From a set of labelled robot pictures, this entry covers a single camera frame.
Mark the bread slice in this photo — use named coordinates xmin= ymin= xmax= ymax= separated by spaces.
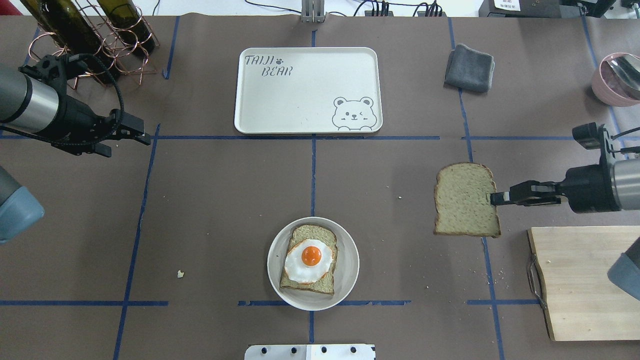
xmin=433 ymin=162 xmax=502 ymax=239
xmin=279 ymin=224 xmax=338 ymax=296

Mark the pink bowl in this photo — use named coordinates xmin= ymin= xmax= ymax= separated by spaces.
xmin=590 ymin=52 xmax=639 ymax=108

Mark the wooden cutting board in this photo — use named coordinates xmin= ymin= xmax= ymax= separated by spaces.
xmin=528 ymin=225 xmax=640 ymax=342

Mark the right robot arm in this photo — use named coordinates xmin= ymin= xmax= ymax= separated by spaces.
xmin=489 ymin=122 xmax=640 ymax=214

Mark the grey folded cloth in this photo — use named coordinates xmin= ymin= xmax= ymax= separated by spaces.
xmin=444 ymin=43 xmax=496 ymax=93

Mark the dark green wine bottle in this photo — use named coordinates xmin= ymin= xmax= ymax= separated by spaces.
xmin=21 ymin=0 xmax=121 ymax=85

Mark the fried egg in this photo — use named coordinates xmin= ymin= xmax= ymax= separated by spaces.
xmin=282 ymin=239 xmax=336 ymax=285

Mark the metal scoop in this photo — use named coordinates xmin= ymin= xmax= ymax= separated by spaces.
xmin=606 ymin=54 xmax=640 ymax=100

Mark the bread slice under egg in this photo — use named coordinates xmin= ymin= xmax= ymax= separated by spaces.
xmin=279 ymin=224 xmax=338 ymax=296

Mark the white bear tray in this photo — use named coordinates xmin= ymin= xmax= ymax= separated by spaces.
xmin=234 ymin=47 xmax=384 ymax=135

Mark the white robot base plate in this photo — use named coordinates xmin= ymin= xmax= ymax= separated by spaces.
xmin=244 ymin=343 xmax=377 ymax=360

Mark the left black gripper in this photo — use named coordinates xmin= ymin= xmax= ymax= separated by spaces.
xmin=51 ymin=95 xmax=151 ymax=158

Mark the copper wire bottle rack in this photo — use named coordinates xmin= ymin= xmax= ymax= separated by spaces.
xmin=25 ymin=0 xmax=160 ymax=90

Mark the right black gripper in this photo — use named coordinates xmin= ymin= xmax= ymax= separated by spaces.
xmin=490 ymin=164 xmax=621 ymax=214

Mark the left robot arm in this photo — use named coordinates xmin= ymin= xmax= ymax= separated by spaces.
xmin=1 ymin=59 xmax=151 ymax=158

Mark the white round plate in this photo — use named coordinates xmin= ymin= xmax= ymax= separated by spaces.
xmin=266 ymin=216 xmax=360 ymax=312

